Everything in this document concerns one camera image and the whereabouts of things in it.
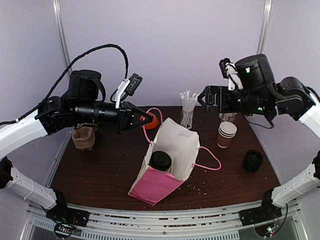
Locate right aluminium frame post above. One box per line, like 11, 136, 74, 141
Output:
256, 0, 274, 54

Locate paper cakes bag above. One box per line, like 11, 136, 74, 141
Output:
128, 117, 209, 206

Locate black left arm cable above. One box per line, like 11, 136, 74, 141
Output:
0, 43, 130, 126

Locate brown paper coffee cup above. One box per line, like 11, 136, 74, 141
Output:
149, 150, 173, 174

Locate white ceramic mug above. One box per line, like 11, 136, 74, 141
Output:
219, 112, 237, 123

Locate left aluminium frame post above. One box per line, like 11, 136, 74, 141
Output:
52, 0, 70, 66

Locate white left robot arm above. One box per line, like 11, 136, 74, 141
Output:
0, 69, 153, 223

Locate aluminium frame post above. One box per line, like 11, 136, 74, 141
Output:
256, 0, 274, 54
52, 0, 70, 66

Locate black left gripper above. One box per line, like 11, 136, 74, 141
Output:
73, 99, 153, 134

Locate stack of brown paper cups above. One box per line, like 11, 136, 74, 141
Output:
217, 121, 238, 148

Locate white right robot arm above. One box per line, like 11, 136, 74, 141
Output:
197, 53, 320, 226

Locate stack of black lids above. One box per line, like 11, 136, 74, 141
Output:
242, 149, 263, 173

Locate cardboard cup carrier stack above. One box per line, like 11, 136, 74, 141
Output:
71, 123, 98, 151

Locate white stirrers in holder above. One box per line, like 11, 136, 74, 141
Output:
179, 89, 199, 130

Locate orange plastic bowl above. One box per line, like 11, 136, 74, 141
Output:
144, 112, 160, 130

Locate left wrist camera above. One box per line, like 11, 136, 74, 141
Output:
110, 73, 143, 109

